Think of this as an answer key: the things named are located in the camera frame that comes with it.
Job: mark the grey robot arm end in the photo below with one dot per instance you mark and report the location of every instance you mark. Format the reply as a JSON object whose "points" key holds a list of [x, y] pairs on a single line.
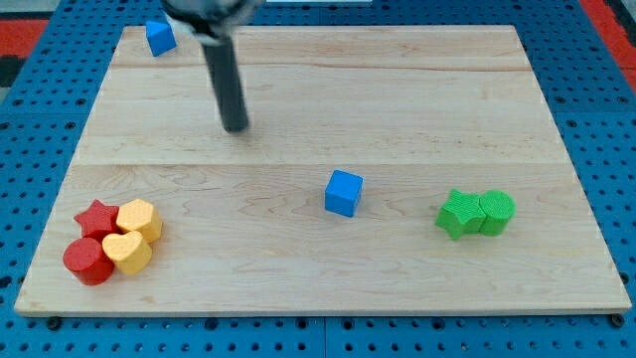
{"points": [[211, 22]]}

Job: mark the blue cube block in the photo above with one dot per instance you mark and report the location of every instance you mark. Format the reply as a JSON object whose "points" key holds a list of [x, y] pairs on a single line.
{"points": [[343, 193]]}

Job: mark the blue triangle block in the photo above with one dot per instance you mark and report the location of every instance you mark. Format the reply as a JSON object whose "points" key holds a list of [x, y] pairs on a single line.
{"points": [[160, 37]]}

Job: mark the wooden board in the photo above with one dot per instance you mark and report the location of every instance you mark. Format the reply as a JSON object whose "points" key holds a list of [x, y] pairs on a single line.
{"points": [[415, 111]]}

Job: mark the green star block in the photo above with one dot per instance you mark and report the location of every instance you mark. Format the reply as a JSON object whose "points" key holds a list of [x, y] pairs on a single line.
{"points": [[460, 214]]}

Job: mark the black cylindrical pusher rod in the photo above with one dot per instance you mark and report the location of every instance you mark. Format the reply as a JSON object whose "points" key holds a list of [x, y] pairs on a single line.
{"points": [[224, 72]]}

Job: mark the green cylinder block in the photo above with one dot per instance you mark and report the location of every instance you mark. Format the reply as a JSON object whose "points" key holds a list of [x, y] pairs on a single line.
{"points": [[499, 208]]}

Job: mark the yellow hexagon block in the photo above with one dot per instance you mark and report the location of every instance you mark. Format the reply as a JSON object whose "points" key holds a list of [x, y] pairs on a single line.
{"points": [[140, 216]]}

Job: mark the yellow heart block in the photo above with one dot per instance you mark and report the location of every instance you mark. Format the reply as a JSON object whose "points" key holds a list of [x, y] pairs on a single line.
{"points": [[129, 252]]}

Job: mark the red star block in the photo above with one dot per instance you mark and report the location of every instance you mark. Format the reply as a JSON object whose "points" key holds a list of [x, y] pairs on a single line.
{"points": [[98, 221]]}

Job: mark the red cylinder block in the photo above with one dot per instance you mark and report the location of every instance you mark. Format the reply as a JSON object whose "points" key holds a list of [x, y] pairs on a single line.
{"points": [[86, 260]]}

